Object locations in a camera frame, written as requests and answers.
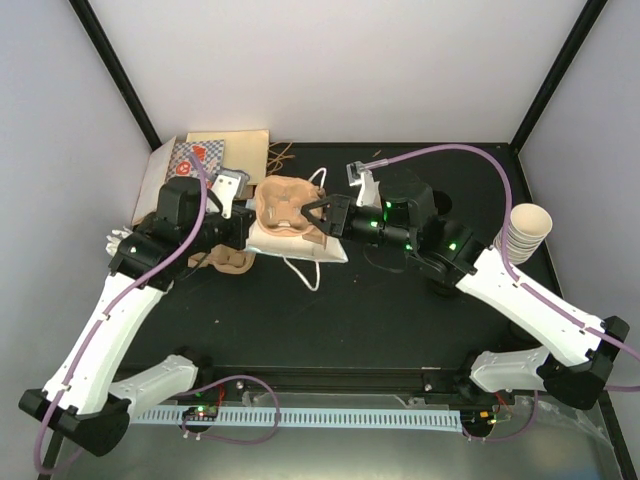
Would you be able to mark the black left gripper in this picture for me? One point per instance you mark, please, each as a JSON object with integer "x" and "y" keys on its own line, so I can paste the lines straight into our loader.
{"x": 243, "y": 220}

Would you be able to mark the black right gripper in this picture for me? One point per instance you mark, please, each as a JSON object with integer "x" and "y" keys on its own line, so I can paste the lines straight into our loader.
{"x": 338, "y": 209}

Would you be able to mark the single cardboard cup carrier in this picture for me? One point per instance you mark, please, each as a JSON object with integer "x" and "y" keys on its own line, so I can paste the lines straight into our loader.
{"x": 278, "y": 204}

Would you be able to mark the light blue paper bag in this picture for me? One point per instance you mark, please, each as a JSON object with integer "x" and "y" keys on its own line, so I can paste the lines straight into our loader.
{"x": 302, "y": 254}

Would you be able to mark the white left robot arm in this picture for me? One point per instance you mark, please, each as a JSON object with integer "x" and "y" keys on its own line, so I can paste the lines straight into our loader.
{"x": 82, "y": 401}

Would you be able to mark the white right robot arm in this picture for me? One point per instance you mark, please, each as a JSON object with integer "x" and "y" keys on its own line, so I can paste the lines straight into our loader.
{"x": 577, "y": 350}

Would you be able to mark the tan kraft paper bag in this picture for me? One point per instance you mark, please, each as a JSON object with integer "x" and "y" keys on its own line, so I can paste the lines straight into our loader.
{"x": 243, "y": 150}

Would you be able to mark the white orange-edged paper bag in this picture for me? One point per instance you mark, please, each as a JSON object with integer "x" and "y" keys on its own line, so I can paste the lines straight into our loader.
{"x": 153, "y": 179}

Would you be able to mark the black paper cup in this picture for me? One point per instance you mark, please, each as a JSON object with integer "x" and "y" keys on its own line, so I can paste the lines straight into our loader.
{"x": 442, "y": 202}

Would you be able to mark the small electronics board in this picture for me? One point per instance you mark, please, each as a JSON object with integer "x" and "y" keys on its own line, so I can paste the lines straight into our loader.
{"x": 200, "y": 413}

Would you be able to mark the tall stack of paper cups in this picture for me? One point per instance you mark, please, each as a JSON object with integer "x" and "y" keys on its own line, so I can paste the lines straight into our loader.
{"x": 529, "y": 225}

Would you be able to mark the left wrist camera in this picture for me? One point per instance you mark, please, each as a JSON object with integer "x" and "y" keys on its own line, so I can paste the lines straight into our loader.
{"x": 227, "y": 185}

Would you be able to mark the light blue slotted cable duct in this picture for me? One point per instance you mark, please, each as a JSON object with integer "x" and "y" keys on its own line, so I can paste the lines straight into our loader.
{"x": 340, "y": 418}

